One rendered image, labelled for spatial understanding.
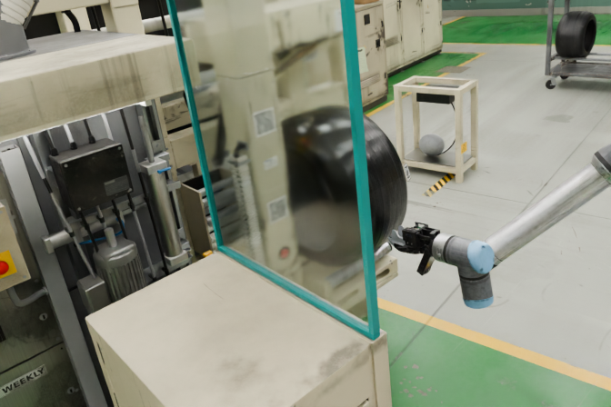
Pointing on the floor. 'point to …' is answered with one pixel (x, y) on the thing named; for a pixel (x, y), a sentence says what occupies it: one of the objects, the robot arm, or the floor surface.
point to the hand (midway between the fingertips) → (392, 240)
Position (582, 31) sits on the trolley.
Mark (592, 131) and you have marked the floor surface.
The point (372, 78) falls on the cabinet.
